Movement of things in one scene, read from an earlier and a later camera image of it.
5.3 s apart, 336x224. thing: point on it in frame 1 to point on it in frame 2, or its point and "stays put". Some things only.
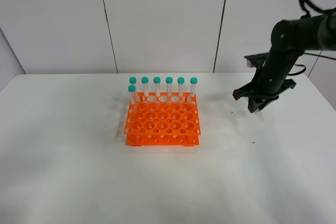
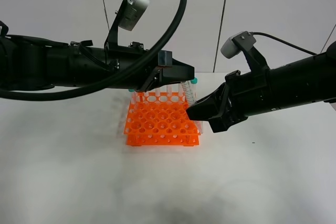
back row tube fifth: x=180 y=82 stays put
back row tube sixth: x=193 y=81 stays put
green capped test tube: x=259 y=113 to x=189 y=88
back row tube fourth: x=169 y=81 stays put
